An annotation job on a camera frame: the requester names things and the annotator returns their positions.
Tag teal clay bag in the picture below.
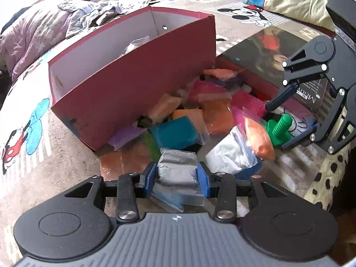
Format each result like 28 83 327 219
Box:
150 116 199 150

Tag brown clay bag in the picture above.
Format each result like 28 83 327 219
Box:
99 142 151 181

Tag dark orange clay bag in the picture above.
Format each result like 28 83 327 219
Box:
201 98 235 135

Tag blue clay bag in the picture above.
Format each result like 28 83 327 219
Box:
150 183 205 213

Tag magenta clay bag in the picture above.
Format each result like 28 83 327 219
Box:
189 80 232 103

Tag dark portrait box lid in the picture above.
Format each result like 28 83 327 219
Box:
216 26 332 123

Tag Mickey Mouse bed cover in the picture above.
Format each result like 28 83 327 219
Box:
0 0 356 265

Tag red cardboard shoe box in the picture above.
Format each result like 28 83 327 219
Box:
48 7 216 150

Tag lilac quilt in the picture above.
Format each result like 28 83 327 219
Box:
0 0 97 81

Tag grey clay bag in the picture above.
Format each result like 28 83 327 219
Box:
157 148 198 186

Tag purple clay bag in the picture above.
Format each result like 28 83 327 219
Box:
108 125 146 151

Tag crumpled blue grey clothes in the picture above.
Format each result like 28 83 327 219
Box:
58 0 150 37

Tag white clay bag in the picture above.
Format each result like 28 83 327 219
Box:
205 126 258 175

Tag green plastic screw toy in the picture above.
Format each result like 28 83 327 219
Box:
266 115 293 146

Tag tan clay bag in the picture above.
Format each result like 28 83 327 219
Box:
147 93 182 123

